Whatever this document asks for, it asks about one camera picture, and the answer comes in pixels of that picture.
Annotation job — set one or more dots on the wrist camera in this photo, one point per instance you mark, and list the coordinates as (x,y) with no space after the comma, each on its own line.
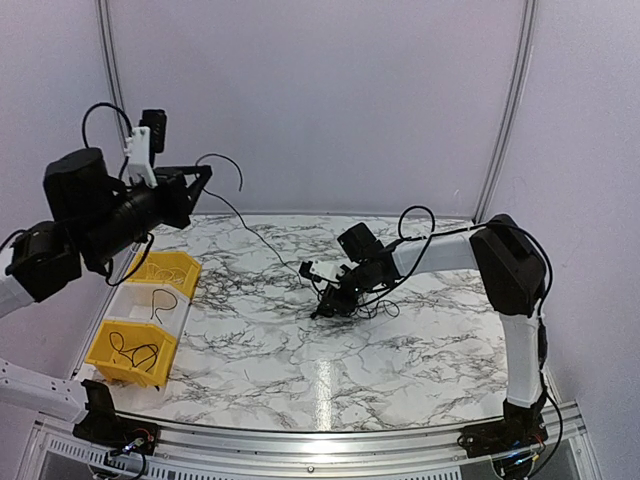
(145,141)
(322,271)

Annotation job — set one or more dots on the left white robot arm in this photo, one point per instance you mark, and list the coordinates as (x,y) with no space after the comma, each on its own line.
(95,217)

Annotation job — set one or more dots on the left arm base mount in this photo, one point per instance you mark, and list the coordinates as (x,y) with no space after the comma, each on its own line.
(101,425)

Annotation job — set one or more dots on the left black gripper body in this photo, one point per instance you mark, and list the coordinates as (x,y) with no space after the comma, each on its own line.
(119,231)

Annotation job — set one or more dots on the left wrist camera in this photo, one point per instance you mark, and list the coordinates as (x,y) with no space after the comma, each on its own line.
(145,141)

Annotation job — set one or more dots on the left aluminium corner post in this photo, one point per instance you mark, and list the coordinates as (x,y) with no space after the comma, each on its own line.
(106,35)

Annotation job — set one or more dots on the yellow bin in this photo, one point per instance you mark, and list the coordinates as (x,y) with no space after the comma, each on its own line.
(175,268)
(132,352)

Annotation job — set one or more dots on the near yellow bin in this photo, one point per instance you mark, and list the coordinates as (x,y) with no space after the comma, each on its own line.
(132,352)

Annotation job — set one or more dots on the right aluminium corner post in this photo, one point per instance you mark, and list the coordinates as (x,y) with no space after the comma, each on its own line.
(515,93)

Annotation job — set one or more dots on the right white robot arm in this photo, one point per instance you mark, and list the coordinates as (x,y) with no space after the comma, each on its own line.
(515,272)

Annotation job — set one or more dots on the far yellow bin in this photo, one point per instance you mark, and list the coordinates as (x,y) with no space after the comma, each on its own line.
(175,268)

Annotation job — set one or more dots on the white middle bin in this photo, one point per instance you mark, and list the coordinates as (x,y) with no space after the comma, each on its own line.
(160,305)

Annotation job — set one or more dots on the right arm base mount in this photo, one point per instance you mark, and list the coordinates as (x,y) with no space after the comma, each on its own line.
(519,427)

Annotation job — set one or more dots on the aluminium front rail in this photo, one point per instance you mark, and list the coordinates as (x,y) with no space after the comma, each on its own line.
(184,451)

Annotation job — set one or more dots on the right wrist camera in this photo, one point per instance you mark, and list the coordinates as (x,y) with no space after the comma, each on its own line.
(322,271)

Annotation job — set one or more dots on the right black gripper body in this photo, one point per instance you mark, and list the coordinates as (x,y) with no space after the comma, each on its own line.
(364,281)

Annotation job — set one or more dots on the aluminium corner post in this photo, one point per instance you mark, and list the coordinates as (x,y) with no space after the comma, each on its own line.
(515,93)
(106,35)

